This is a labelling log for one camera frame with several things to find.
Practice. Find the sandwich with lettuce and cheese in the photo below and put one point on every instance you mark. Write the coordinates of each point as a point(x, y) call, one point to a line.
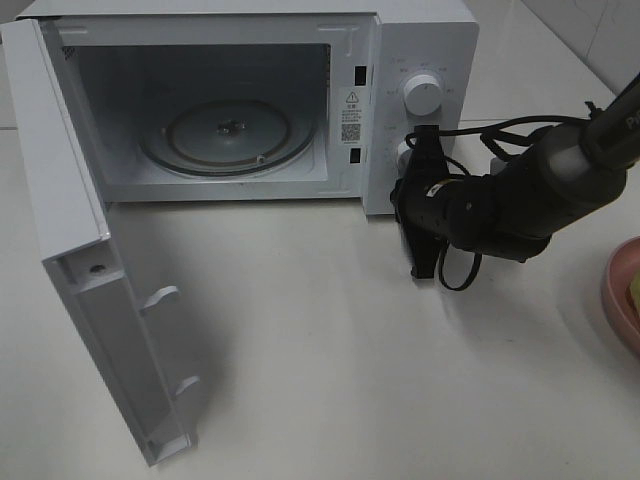
point(634, 293)

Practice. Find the glass microwave turntable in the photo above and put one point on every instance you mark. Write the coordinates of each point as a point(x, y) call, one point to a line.
point(228, 138)

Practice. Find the white microwave oven body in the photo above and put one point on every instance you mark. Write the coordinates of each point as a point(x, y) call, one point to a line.
point(139, 60)

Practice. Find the lower white timer knob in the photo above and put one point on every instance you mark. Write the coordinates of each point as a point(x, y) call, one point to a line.
point(404, 152)

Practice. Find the pink round plate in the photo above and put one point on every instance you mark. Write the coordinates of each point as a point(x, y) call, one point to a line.
point(617, 300)

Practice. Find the upper white power knob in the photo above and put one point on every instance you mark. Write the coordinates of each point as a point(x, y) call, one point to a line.
point(422, 94)

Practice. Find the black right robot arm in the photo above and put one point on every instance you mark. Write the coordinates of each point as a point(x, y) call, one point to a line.
point(550, 171)

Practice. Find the white microwave door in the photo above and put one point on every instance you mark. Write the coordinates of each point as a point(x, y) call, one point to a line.
point(78, 250)

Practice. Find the white warning label sticker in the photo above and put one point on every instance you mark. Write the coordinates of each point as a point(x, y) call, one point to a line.
point(352, 108)

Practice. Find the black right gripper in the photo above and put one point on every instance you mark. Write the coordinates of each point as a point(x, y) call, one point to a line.
point(420, 199)

